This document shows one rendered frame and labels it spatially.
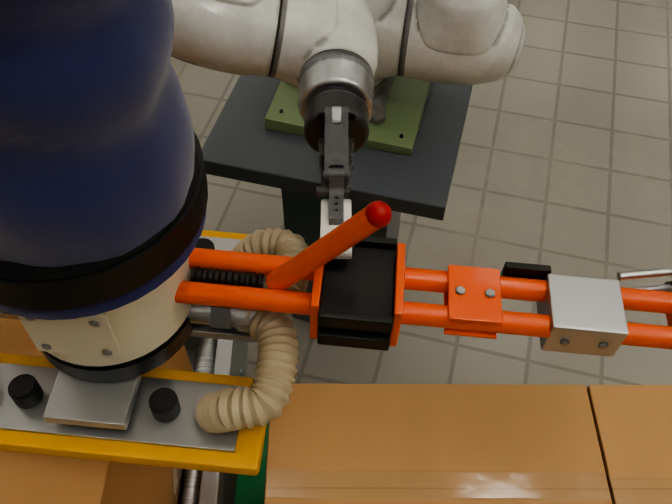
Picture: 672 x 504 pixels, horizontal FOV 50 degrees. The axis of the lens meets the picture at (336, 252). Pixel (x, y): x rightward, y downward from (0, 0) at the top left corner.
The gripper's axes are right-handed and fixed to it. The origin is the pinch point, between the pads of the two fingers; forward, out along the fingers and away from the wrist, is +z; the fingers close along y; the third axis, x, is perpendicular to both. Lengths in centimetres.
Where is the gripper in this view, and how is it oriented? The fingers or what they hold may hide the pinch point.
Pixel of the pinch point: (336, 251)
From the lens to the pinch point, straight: 71.4
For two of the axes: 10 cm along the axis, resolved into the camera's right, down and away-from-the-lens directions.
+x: -10.0, 0.0, 0.0
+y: 0.0, 6.0, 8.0
